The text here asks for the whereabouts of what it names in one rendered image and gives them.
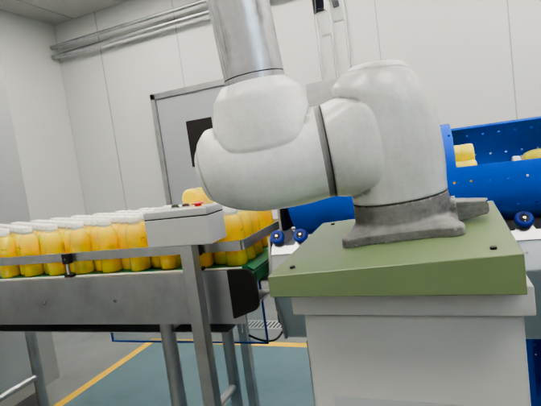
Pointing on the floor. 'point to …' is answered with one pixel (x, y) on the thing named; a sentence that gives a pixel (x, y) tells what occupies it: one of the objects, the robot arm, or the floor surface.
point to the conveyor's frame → (129, 315)
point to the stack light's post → (249, 374)
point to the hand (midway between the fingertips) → (332, 24)
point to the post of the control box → (200, 325)
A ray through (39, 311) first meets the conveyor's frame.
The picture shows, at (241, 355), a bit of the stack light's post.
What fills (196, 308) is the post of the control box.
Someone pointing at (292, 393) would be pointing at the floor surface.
